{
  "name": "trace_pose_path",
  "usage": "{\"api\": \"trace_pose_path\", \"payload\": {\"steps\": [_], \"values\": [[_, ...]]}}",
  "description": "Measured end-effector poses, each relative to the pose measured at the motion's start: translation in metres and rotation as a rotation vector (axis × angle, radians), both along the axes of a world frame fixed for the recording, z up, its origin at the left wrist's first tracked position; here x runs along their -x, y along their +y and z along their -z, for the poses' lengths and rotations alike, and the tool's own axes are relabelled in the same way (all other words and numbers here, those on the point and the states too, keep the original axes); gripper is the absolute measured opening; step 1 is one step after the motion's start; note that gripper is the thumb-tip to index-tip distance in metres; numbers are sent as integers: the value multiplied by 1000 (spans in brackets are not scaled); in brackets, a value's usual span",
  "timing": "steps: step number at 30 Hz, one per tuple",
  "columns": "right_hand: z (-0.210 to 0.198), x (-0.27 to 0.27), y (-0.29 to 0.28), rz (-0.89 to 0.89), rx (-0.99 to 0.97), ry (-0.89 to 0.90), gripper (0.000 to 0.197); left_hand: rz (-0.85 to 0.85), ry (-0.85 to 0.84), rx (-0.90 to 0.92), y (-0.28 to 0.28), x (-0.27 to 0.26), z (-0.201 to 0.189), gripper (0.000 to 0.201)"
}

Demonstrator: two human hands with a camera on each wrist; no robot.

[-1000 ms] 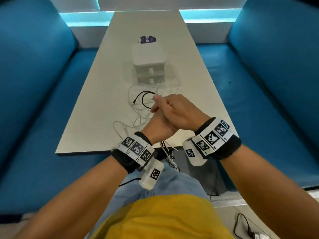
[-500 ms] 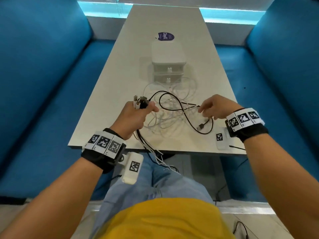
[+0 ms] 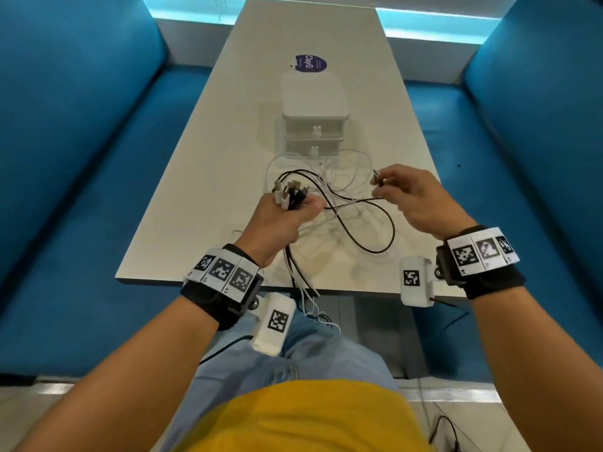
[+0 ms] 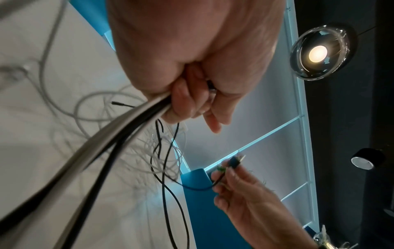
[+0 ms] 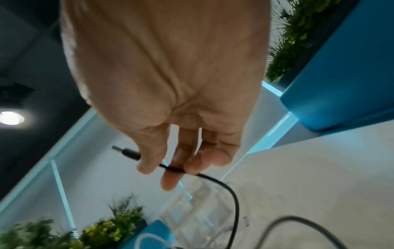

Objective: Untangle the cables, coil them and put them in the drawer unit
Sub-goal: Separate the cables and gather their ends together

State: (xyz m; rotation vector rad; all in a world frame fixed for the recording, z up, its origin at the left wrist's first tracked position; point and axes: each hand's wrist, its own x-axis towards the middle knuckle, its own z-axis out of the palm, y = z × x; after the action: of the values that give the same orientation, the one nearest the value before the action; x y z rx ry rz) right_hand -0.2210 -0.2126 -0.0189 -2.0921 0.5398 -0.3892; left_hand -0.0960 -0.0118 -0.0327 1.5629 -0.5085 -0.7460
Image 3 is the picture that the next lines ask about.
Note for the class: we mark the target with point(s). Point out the person's right forearm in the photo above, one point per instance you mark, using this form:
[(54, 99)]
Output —
[(537, 371)]

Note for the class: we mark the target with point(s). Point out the person's left hand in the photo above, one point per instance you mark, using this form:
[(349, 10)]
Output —
[(278, 225)]

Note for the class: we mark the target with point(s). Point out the person's right hand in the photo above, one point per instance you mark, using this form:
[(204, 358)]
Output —
[(424, 197)]

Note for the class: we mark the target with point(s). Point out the grey metal table base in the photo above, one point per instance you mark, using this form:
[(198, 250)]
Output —
[(377, 334)]

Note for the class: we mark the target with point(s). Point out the white mini drawer box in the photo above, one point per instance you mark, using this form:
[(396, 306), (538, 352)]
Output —
[(313, 96)]

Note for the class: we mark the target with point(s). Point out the yellow shirt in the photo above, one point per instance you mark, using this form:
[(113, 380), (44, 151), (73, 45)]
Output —
[(306, 418)]

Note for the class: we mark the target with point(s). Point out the cyan wall light strips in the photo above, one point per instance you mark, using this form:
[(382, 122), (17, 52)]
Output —
[(424, 25)]

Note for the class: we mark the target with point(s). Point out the person's left forearm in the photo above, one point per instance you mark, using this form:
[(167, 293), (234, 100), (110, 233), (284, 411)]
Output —
[(127, 381)]

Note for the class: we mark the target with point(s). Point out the light blue jeans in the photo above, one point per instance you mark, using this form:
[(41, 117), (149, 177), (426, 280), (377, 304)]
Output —
[(320, 357)]

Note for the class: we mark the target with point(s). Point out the white table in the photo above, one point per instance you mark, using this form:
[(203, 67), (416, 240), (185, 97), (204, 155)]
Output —
[(212, 183)]

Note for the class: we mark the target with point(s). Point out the blue sofa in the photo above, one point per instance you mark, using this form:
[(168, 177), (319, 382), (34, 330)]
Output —
[(532, 136), (70, 160)]

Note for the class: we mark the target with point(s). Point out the round purple sticker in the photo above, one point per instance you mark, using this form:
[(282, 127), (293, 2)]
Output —
[(308, 62)]

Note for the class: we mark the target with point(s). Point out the silver metal floor rail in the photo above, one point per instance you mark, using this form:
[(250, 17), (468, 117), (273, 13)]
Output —
[(447, 395)]

